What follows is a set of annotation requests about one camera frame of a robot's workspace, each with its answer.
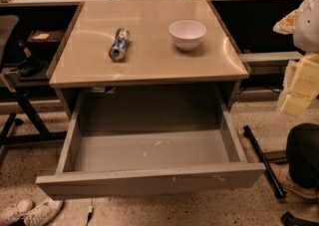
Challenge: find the tan shoe of person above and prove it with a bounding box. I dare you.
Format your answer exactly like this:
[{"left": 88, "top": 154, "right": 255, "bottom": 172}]
[{"left": 270, "top": 163, "right": 318, "bottom": 200}]

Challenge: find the black office chair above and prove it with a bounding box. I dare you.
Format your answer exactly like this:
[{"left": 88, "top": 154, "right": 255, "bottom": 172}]
[{"left": 0, "top": 14, "right": 68, "bottom": 168}]

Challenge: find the right white sneaker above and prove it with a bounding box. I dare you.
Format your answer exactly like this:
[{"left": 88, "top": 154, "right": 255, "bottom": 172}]
[{"left": 23, "top": 198, "right": 63, "bottom": 226}]

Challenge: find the white ceramic bowl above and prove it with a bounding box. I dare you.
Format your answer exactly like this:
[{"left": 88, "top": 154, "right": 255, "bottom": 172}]
[{"left": 168, "top": 20, "right": 206, "bottom": 51}]

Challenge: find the left white sneaker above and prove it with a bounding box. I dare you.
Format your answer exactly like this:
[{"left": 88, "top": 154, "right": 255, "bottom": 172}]
[{"left": 0, "top": 199, "right": 34, "bottom": 226}]

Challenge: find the dark trouser leg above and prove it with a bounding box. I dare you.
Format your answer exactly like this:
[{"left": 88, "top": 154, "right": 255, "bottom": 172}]
[{"left": 286, "top": 123, "right": 319, "bottom": 189}]

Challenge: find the blue silver redbull can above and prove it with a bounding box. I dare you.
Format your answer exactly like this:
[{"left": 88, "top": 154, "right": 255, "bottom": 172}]
[{"left": 109, "top": 28, "right": 130, "bottom": 62}]

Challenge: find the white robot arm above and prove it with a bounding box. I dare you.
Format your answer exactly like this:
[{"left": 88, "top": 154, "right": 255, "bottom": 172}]
[{"left": 273, "top": 0, "right": 319, "bottom": 115}]

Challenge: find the black metal bar on floor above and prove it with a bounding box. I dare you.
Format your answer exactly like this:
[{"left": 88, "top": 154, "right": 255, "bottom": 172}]
[{"left": 243, "top": 125, "right": 286, "bottom": 199}]

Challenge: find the white sneaker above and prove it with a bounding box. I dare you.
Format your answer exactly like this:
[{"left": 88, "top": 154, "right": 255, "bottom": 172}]
[
  {"left": 0, "top": 199, "right": 34, "bottom": 226},
  {"left": 23, "top": 198, "right": 63, "bottom": 226}
]

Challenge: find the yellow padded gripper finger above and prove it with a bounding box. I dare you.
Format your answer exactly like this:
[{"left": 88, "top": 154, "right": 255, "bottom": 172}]
[{"left": 278, "top": 54, "right": 319, "bottom": 115}]

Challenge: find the dark box with label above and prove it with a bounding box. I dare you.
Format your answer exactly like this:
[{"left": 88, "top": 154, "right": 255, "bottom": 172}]
[{"left": 27, "top": 30, "right": 64, "bottom": 43}]

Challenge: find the open grey top drawer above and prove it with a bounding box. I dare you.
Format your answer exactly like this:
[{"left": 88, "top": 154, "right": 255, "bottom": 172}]
[{"left": 36, "top": 83, "right": 265, "bottom": 199}]

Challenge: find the beige top cabinet table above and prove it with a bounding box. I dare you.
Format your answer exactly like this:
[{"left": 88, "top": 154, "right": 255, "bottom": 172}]
[{"left": 50, "top": 0, "right": 249, "bottom": 114}]

